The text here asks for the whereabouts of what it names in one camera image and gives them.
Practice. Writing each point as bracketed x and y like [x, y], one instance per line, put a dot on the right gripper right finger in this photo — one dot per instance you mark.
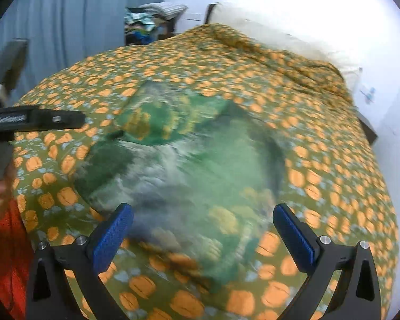
[357, 294]

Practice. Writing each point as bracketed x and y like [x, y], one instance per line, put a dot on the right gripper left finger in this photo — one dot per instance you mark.
[48, 293]

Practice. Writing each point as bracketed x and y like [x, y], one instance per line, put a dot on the green landscape print padded jacket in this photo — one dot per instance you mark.
[201, 174]

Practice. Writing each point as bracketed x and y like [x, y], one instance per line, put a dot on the pile of clothes on nightstand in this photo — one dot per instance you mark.
[144, 26]

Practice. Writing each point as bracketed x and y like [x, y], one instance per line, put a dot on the blue grey curtain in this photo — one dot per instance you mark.
[62, 32]

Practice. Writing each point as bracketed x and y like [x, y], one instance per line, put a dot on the dark wooden nightstand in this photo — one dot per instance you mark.
[367, 128]

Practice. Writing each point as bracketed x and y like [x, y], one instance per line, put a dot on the olive quilt with orange print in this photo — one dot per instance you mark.
[332, 178]

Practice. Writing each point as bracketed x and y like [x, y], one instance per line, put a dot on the striped pillow on pile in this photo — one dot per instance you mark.
[167, 10]

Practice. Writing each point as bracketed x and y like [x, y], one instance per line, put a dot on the cream padded headboard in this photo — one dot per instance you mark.
[278, 40]

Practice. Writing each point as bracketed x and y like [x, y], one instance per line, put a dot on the blue wall plug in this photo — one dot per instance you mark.
[368, 94]

